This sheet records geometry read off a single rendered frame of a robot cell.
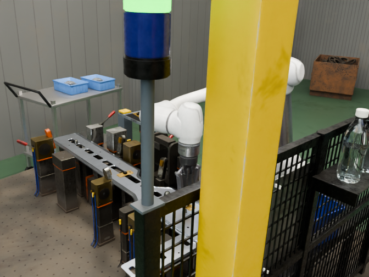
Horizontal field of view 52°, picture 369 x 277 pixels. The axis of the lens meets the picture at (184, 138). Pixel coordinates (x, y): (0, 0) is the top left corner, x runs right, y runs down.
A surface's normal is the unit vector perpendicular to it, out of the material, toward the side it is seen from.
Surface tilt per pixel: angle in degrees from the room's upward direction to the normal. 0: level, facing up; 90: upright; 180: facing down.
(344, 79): 90
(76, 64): 90
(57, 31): 90
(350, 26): 90
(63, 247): 0
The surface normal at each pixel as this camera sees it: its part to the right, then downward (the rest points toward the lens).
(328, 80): -0.41, 0.33
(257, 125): 0.68, 0.29
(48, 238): 0.04, -0.93
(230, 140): -0.73, 0.22
